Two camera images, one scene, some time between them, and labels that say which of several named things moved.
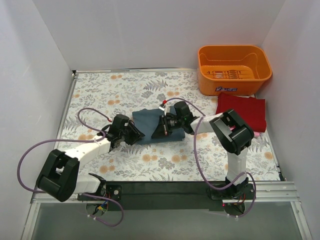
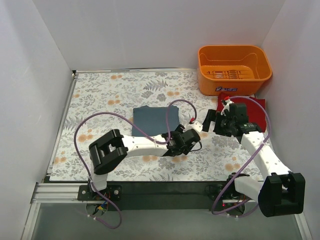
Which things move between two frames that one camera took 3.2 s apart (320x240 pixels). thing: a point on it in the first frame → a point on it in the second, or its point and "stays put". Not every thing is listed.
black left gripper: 130,132 → 180,129
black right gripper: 164,125 → 213,120
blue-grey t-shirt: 148,119 stays put
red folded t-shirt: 253,109 stays put
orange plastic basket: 233,68 stays put
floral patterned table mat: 97,97 stays put
